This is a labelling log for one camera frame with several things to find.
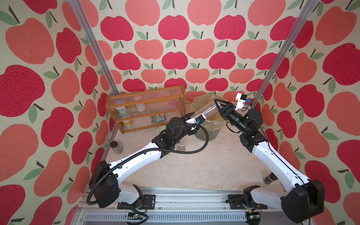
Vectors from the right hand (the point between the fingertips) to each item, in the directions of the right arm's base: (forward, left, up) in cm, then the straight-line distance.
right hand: (216, 104), depth 67 cm
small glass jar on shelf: (+11, +52, -20) cm, 56 cm away
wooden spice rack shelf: (+16, +44, -23) cm, 52 cm away
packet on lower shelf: (+17, +37, -34) cm, 54 cm away
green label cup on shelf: (+9, +59, -20) cm, 63 cm away
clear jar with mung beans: (-8, +17, -30) cm, 35 cm away
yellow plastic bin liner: (+17, +7, -14) cm, 24 cm away
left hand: (-4, +8, -6) cm, 11 cm away
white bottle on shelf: (+14, +47, -21) cm, 54 cm away
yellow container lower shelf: (+9, +58, -33) cm, 68 cm away
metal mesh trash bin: (-2, -1, -16) cm, 16 cm away
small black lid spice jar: (-13, +57, -32) cm, 67 cm away
